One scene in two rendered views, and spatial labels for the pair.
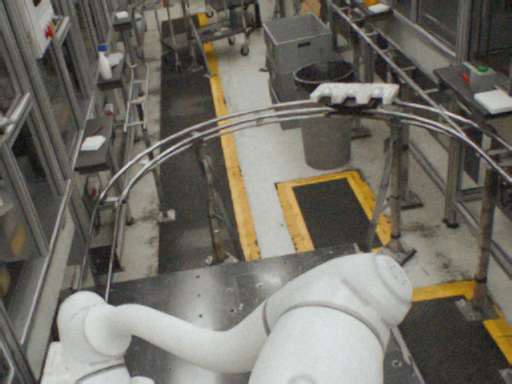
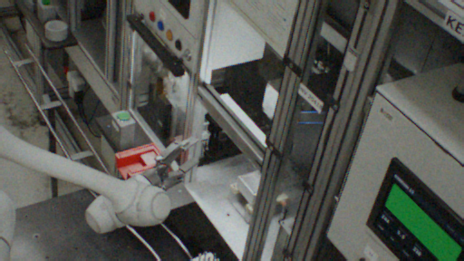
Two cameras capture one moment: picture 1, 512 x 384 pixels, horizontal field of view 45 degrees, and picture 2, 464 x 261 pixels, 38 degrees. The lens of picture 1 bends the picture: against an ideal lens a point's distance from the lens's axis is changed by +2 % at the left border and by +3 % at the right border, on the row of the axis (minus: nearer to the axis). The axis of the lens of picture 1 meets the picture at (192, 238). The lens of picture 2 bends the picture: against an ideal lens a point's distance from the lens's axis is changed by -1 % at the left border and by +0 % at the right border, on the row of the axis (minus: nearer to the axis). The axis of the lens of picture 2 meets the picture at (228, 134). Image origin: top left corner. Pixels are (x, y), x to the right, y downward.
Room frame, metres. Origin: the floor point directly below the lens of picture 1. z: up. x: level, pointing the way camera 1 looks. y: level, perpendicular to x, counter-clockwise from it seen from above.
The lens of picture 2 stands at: (1.99, -0.48, 2.55)
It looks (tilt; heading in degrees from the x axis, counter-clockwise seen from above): 39 degrees down; 138
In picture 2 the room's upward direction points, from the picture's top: 10 degrees clockwise
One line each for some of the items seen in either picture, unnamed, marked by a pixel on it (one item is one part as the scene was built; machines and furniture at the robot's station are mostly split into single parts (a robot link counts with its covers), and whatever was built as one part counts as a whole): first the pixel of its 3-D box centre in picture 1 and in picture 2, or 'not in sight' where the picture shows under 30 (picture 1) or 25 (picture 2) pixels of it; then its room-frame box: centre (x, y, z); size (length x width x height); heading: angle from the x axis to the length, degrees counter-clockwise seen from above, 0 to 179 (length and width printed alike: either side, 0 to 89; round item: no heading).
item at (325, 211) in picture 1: (333, 214); not in sight; (2.95, -0.84, 0.01); 1.00 x 0.55 x 0.01; 176
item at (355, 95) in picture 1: (353, 98); not in sight; (2.63, -0.87, 0.84); 0.37 x 0.14 x 0.10; 54
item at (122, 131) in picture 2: not in sight; (124, 129); (0.37, 0.50, 0.97); 0.08 x 0.08 x 0.12; 86
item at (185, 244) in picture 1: (191, 93); not in sight; (5.47, -0.27, 0.01); 5.85 x 0.59 x 0.01; 176
